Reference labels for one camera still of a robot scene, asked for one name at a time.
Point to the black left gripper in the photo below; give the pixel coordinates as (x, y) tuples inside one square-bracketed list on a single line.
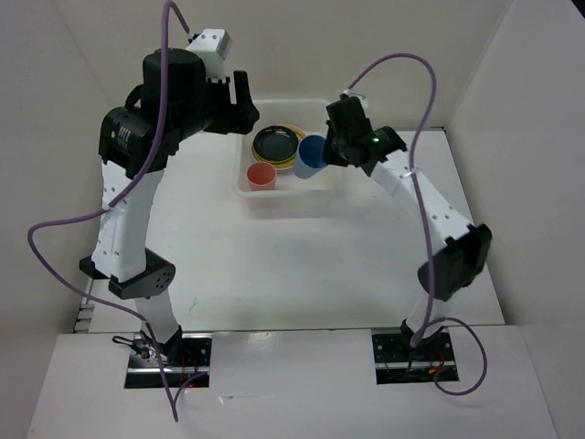
[(237, 118)]

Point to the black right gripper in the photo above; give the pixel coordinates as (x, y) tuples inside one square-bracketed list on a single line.
[(331, 157)]

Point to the blue plastic cup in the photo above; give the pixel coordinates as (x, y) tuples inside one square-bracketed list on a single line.
[(309, 160)]

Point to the black glossy plate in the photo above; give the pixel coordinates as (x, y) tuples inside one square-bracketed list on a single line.
[(275, 142)]

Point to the orange plastic plate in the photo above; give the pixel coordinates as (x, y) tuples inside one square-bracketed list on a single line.
[(302, 132)]

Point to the round bamboo woven tray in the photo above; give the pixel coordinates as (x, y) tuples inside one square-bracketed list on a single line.
[(256, 157)]

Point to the red plastic cup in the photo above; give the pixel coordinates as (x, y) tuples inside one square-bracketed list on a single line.
[(261, 176)]

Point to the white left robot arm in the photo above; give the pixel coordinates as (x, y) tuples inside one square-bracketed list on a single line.
[(134, 155)]

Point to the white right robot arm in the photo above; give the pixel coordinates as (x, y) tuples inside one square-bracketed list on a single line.
[(456, 248)]

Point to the translucent white plastic bin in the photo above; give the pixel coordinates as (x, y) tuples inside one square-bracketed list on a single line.
[(292, 196)]

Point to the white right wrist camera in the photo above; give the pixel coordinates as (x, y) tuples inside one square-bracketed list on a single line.
[(352, 94)]

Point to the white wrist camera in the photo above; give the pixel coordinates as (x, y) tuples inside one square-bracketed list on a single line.
[(212, 46), (352, 94)]

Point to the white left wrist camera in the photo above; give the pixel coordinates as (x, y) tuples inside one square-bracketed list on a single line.
[(212, 46)]

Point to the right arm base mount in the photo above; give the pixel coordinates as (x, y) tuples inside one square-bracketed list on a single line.
[(397, 363)]

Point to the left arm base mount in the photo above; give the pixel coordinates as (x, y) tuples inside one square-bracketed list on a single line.
[(188, 364)]

